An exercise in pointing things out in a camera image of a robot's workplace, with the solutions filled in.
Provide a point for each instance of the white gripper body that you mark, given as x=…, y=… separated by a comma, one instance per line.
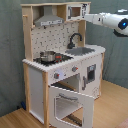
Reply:
x=94, y=18

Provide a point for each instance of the white toy microwave door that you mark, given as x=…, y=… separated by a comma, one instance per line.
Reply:
x=77, y=11

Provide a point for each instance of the red stove knob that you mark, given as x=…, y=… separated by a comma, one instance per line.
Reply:
x=56, y=75
x=74, y=69

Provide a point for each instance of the white oven door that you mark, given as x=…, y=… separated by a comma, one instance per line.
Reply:
x=63, y=102

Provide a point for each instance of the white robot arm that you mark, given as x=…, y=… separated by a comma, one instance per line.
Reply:
x=117, y=21

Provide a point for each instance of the wooden toy kitchen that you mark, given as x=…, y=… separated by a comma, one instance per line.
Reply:
x=39, y=78

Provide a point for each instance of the black toy faucet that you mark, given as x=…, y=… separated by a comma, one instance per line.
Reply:
x=73, y=39

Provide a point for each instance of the grey toy sink basin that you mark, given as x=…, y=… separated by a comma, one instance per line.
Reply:
x=79, y=51

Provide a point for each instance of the grey range hood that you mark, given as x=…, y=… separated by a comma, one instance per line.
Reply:
x=48, y=18

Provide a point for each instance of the black toy stovetop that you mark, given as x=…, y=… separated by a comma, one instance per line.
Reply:
x=58, y=58

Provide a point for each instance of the small steel toy pot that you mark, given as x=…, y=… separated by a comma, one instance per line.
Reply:
x=47, y=56

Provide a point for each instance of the white dishwasher door with handle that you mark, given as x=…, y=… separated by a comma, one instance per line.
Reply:
x=91, y=71

